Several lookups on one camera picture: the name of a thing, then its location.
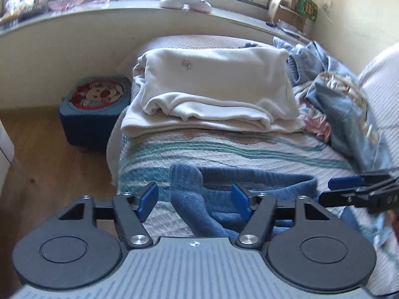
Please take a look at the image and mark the striped waffle sofa blanket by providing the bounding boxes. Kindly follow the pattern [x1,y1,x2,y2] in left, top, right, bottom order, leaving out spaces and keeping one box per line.
[106,34,399,296]

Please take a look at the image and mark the pink garment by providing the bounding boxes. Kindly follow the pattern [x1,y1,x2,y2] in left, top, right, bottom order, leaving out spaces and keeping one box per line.
[304,114,331,141]

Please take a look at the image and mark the white floor appliance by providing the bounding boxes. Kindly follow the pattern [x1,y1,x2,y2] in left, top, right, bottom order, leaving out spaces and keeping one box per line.
[0,118,16,175]

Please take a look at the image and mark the light blue jacket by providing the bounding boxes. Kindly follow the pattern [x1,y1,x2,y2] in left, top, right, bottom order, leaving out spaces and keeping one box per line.
[305,42,390,172]

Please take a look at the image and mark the cardboard box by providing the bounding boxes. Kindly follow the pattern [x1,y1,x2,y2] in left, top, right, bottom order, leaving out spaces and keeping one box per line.
[268,0,309,32]

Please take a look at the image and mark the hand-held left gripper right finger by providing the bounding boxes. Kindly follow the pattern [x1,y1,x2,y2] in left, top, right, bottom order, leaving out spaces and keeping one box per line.
[231,183,332,250]

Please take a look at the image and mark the blue fleece pants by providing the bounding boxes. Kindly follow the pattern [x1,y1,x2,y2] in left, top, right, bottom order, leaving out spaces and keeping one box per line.
[169,161,318,240]

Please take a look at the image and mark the light blue knit sweater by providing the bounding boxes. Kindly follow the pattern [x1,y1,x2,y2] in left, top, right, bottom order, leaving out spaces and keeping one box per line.
[273,36,331,84]

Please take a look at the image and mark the blue cartoon stool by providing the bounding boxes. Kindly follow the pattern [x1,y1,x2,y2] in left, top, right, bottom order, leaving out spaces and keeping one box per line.
[59,75,133,153]

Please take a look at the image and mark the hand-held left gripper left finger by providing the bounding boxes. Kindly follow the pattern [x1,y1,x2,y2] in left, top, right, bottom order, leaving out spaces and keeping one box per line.
[58,182,159,250]

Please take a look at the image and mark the beige window ledge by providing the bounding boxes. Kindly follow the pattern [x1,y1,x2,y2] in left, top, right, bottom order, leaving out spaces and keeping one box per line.
[0,0,312,113]

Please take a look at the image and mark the pile of snack packets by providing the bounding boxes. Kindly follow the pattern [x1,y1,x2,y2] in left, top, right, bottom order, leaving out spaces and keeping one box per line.
[0,0,53,25]

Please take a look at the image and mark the cream fleece top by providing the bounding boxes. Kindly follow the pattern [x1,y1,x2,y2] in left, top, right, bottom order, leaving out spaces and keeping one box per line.
[132,46,301,122]

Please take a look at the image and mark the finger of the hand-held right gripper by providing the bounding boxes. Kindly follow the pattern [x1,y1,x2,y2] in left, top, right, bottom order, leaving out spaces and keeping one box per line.
[318,188,371,209]
[327,170,398,191]

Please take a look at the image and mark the white ribbed garment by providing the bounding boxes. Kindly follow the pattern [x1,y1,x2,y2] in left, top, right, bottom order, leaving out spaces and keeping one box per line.
[120,78,306,138]

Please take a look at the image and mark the green box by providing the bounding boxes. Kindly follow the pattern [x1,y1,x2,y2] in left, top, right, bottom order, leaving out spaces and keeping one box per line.
[296,0,318,22]

